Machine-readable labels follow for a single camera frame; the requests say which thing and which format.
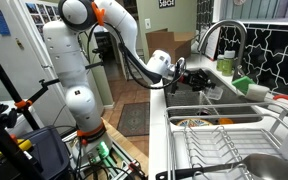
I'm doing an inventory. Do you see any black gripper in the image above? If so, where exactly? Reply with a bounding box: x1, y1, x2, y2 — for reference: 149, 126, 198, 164
182, 68, 217, 93

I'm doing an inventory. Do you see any stainless steel sink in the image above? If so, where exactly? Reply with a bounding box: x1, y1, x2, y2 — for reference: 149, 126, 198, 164
161, 68, 264, 127

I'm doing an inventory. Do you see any colourful patterned plate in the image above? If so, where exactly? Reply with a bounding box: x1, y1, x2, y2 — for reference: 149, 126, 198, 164
176, 118, 215, 128

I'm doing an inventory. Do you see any brown cardboard box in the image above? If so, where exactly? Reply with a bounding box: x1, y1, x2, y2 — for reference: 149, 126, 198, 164
146, 28, 196, 65

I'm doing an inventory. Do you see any kitchen window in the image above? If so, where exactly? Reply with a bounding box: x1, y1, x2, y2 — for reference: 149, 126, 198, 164
218, 0, 288, 25

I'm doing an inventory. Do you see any short green soap bottle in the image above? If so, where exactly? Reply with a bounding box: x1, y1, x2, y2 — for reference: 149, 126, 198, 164
216, 54, 226, 72

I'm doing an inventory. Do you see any tall green soap bottle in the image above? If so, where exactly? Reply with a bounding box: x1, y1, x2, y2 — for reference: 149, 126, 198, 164
221, 50, 236, 77

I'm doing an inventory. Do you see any green sponge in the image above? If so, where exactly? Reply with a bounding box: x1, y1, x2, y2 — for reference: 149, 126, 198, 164
231, 75, 256, 96

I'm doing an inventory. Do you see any white paper card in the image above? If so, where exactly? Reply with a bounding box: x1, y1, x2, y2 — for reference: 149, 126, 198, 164
204, 27, 221, 62

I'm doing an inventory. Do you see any orange cup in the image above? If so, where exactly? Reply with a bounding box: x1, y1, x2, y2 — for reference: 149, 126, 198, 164
217, 117, 235, 126

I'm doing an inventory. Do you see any steel gooseneck faucet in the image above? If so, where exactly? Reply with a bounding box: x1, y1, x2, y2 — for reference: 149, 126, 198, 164
197, 19, 249, 83

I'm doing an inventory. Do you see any patterned floor rug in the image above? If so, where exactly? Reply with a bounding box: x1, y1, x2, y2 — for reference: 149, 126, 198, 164
116, 101, 151, 138

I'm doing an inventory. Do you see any wooden platform board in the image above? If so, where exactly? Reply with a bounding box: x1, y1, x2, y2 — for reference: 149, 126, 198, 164
102, 118, 150, 175

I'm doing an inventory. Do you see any dark blue storage bin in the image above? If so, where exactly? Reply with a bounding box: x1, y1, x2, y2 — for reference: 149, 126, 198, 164
0, 125, 72, 180

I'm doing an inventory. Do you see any photo collage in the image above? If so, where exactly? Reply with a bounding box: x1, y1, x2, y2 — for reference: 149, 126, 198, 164
25, 2, 63, 38

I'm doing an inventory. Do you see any white refrigerator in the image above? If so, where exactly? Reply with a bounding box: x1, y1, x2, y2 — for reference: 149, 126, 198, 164
0, 0, 106, 135

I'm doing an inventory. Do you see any black tripod orange clamp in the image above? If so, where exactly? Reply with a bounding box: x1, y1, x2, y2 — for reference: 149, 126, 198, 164
0, 38, 104, 180

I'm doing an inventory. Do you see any blue paper sheet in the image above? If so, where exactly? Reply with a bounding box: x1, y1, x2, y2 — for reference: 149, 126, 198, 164
0, 8, 11, 37

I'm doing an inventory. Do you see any metal wire dish rack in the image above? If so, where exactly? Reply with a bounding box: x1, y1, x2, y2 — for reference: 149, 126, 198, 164
155, 101, 288, 180

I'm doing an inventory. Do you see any white dish brush red handle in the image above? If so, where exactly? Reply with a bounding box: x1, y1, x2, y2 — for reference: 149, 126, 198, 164
244, 83, 288, 110

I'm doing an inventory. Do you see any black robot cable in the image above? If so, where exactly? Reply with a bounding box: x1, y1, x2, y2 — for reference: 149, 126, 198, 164
85, 23, 187, 91

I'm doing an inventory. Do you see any wire shelf rack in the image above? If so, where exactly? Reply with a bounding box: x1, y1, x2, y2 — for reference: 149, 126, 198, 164
120, 48, 148, 81

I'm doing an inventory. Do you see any black and white wall picture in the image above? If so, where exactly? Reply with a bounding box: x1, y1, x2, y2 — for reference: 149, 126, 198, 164
158, 0, 176, 9

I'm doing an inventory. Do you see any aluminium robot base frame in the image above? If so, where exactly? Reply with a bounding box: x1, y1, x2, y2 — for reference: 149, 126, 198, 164
62, 131, 148, 180

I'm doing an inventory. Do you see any yellow handled tool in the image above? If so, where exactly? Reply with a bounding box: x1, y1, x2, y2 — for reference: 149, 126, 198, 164
0, 138, 34, 157

